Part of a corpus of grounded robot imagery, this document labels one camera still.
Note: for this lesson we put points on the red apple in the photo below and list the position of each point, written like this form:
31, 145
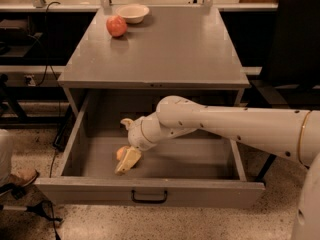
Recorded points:
116, 26

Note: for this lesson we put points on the wall power outlet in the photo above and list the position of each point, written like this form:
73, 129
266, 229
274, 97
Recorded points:
29, 80

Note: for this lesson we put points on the brown shoe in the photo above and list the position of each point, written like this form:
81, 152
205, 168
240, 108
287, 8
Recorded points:
23, 178

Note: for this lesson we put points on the grey open top drawer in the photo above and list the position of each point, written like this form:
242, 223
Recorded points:
196, 170

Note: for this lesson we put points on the beige trouser leg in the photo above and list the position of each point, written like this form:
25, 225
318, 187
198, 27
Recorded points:
6, 149

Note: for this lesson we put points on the grey cabinet counter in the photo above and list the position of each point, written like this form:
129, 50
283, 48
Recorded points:
175, 47

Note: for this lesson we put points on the white bowl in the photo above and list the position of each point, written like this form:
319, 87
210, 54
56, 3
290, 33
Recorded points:
133, 13

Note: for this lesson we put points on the black stand base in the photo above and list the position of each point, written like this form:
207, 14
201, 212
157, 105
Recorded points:
43, 209

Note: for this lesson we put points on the orange fruit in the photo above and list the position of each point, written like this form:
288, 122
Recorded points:
121, 152

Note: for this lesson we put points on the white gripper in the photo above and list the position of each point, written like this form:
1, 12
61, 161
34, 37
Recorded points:
136, 135

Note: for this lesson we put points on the black drawer handle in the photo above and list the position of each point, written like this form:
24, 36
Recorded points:
141, 198

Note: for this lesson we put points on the black office chair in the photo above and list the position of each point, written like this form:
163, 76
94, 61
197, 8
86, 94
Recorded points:
290, 77

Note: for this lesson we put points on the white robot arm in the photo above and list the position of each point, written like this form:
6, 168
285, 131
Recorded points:
286, 133

